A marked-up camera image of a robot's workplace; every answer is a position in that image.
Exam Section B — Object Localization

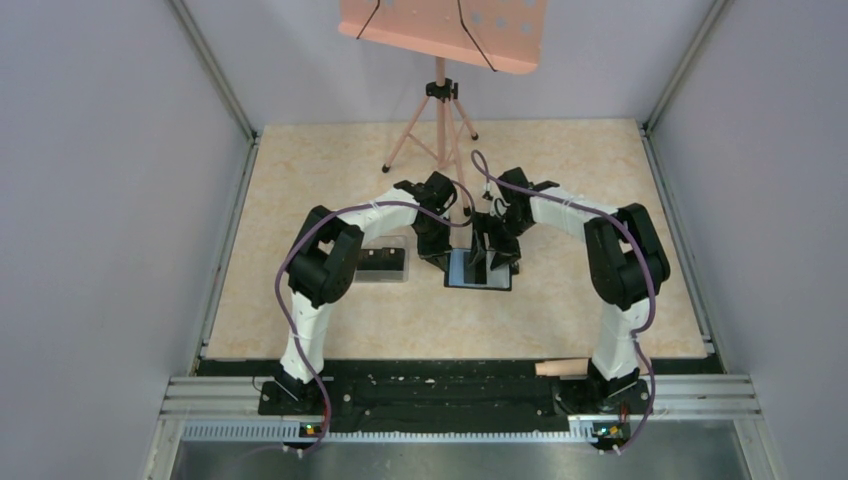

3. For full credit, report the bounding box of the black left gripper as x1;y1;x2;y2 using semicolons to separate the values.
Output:
413;215;453;273

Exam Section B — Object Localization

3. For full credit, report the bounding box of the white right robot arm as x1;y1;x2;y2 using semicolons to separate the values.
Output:
468;168;670;412

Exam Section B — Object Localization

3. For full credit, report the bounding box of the pink toy microphone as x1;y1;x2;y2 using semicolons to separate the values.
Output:
534;358;590;377

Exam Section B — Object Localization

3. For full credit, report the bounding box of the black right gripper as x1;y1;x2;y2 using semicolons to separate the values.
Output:
469;211;533;271

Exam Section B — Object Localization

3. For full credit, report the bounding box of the clear acrylic tray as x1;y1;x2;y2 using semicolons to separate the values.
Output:
354;235;409;283

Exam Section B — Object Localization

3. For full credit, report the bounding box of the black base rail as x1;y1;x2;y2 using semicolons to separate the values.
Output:
192;357;730;439

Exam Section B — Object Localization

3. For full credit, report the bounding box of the black leather card holder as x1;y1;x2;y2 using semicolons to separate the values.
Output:
443;248;513;292

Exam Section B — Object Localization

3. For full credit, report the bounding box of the pink music stand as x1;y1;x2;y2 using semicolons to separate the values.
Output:
338;0;548;181

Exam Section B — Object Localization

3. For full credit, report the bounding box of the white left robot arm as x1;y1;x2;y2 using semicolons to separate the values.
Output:
274;173;459;414

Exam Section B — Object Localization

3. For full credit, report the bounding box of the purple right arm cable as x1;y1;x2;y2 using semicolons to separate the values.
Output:
470;149;658;455

